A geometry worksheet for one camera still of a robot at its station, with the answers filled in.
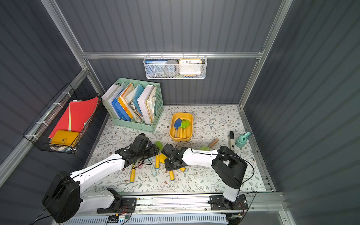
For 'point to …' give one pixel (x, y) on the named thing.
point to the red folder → (77, 114)
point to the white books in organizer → (146, 101)
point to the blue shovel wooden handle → (177, 123)
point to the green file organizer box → (134, 104)
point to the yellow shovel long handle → (162, 158)
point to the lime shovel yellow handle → (159, 146)
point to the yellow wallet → (64, 138)
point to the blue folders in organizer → (120, 110)
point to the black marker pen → (232, 141)
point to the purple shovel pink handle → (140, 166)
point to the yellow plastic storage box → (188, 116)
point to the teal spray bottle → (241, 141)
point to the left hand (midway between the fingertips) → (155, 149)
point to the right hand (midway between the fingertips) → (170, 165)
